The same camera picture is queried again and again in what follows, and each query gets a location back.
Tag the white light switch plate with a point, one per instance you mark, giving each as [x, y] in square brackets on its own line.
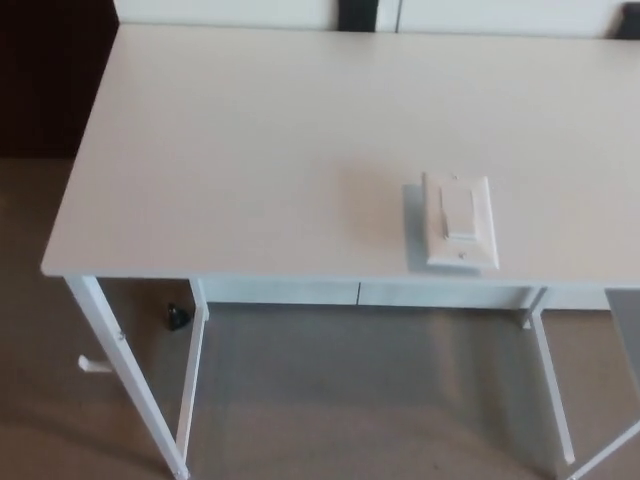
[460, 220]

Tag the white table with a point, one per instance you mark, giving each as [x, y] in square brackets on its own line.
[125, 360]

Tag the white cabinet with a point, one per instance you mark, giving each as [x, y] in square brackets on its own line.
[250, 10]

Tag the white table hook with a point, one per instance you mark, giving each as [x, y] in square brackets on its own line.
[95, 365]

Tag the dark brown wooden cabinet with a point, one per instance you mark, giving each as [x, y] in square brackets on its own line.
[50, 75]

